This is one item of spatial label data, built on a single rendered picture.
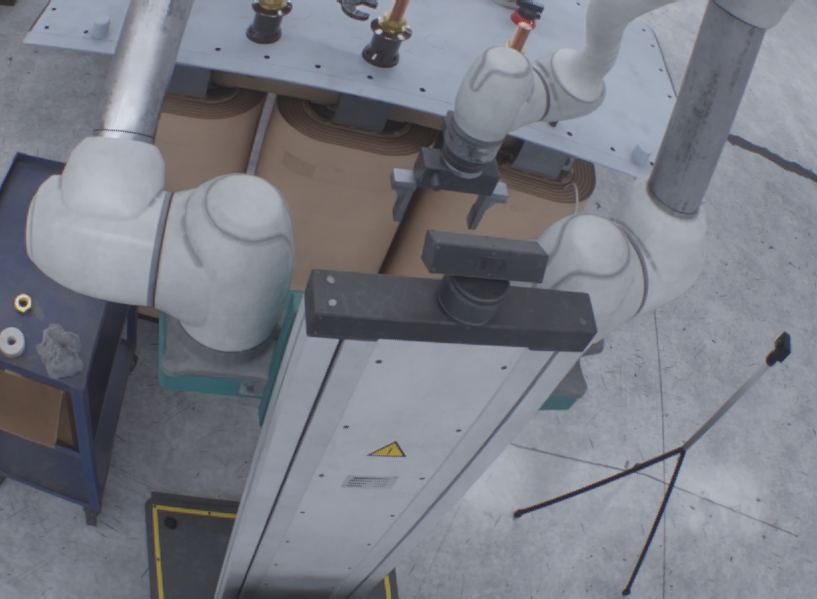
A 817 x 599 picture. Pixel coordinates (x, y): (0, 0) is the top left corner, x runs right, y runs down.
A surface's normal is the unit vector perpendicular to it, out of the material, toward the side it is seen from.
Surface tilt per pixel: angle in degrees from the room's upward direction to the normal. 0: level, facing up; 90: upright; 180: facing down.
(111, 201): 34
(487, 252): 61
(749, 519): 0
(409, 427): 90
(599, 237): 6
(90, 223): 28
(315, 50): 0
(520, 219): 90
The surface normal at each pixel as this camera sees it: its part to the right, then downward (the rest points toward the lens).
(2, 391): 0.21, -0.18
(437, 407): 0.10, 0.80
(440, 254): 0.21, 0.43
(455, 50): 0.26, -0.59
